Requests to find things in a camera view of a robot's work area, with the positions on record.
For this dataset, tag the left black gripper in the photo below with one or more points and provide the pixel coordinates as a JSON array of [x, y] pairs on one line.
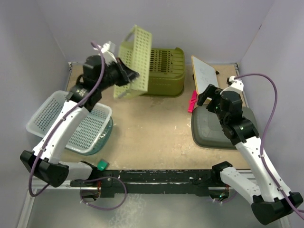
[[127, 75]]

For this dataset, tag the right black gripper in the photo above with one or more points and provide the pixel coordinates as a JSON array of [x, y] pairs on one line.
[[212, 92]]

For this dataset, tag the large grey plastic tub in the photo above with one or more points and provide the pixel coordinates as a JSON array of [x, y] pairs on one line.
[[206, 130]]

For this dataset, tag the light green plastic basket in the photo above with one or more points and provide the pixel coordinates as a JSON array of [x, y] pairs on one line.
[[135, 53]]

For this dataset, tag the olive green plastic tub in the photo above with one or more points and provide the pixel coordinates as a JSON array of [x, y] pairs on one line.
[[167, 72]]

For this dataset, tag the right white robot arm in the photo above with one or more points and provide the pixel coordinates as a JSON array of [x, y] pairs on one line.
[[270, 198]]

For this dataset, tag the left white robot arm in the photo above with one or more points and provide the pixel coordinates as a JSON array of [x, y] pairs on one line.
[[44, 161]]

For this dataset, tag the pink plastic clip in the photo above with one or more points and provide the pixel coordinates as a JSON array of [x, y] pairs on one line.
[[192, 101]]

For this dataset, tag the teal transparent basket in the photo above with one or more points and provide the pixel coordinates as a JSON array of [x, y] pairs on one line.
[[104, 137]]

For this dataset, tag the white perforated plastic basket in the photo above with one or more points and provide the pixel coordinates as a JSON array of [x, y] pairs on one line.
[[87, 133]]

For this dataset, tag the teal green sponge block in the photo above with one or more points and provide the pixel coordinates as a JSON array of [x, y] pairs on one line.
[[102, 165]]

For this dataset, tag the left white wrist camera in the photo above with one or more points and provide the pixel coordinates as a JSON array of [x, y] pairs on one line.
[[107, 50]]

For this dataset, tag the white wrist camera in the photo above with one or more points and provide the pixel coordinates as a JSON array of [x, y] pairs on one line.
[[107, 50], [234, 85]]

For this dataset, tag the white board yellow frame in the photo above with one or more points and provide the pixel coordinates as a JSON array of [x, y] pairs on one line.
[[204, 74]]

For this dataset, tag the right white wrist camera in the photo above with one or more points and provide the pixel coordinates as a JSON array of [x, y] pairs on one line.
[[234, 85]]

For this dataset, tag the aluminium frame rail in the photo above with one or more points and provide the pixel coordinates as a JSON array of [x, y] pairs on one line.
[[29, 200]]

